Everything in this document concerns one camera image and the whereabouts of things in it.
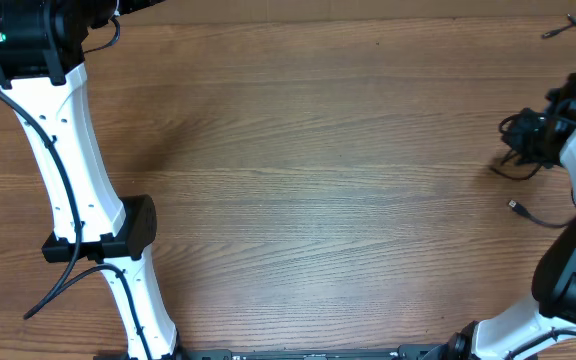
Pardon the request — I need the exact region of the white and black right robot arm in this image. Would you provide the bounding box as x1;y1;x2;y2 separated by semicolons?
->
424;73;576;359

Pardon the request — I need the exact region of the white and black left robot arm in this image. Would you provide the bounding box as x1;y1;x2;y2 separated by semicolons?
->
0;0;182;359

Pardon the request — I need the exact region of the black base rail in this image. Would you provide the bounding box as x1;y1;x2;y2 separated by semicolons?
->
92;343;469;360

